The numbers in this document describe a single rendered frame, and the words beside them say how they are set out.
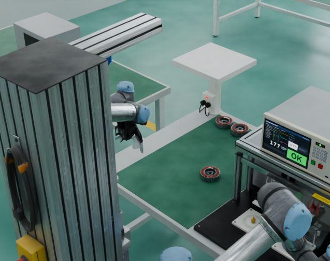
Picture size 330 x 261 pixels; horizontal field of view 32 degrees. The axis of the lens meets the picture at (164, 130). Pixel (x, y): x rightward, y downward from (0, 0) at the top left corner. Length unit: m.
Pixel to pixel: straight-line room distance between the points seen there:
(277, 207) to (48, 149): 0.80
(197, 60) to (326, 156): 1.17
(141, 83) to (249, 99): 1.60
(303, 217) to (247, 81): 3.98
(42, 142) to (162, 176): 1.76
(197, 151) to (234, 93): 2.23
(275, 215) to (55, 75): 0.86
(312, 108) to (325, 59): 3.61
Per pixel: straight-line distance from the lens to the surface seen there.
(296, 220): 1.91
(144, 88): 4.10
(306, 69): 6.14
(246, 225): 2.89
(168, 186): 3.16
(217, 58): 3.48
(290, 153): 2.72
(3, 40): 5.09
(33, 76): 1.54
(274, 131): 2.72
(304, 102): 2.85
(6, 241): 4.09
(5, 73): 1.58
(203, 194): 3.11
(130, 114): 2.36
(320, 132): 2.63
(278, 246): 2.80
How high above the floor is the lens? 2.71
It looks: 33 degrees down
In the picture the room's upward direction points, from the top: 1 degrees counter-clockwise
